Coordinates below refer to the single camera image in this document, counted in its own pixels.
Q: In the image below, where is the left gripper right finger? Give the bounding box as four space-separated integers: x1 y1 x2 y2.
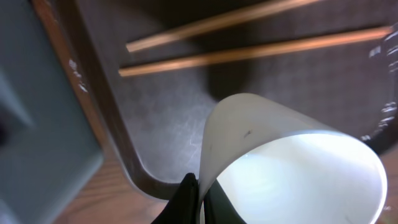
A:
203 180 246 224

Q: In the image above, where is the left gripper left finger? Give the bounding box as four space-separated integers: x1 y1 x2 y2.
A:
152 173 198 224

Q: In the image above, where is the white paper cup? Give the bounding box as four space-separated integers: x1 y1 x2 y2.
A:
198 93 387 223

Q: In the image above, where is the dark brown serving tray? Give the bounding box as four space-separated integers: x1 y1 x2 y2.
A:
33 0 397 199

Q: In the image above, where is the grey dish rack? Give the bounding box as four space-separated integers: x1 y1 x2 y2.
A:
1 1 103 223

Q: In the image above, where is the lower wooden chopstick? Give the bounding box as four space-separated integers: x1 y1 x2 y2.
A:
119 27 392 77

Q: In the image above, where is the wooden chopstick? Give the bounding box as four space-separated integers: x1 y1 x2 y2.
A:
126 0 317 53
119 27 392 77

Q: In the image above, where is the upper wooden chopstick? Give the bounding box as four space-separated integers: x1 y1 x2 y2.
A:
126 0 317 53

